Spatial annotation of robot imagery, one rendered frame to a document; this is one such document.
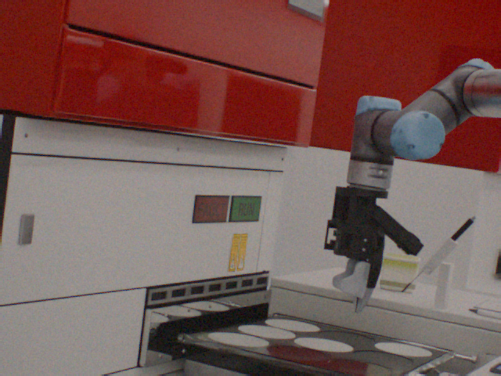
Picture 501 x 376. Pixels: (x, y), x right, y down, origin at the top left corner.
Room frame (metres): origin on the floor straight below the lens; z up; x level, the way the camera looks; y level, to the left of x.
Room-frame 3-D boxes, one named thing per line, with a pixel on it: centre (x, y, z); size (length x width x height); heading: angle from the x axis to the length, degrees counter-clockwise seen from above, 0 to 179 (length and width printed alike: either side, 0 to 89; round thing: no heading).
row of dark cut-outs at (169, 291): (1.80, 0.04, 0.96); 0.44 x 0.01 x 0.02; 154
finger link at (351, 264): (1.74, -0.19, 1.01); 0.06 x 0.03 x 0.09; 107
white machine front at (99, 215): (1.64, 0.13, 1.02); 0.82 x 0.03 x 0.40; 154
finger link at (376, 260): (1.71, -0.22, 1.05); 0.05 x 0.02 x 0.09; 17
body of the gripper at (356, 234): (1.73, -0.19, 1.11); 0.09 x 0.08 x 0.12; 107
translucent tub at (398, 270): (2.06, -0.32, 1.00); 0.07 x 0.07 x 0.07; 78
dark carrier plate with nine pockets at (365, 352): (1.72, -0.16, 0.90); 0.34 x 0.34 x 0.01; 64
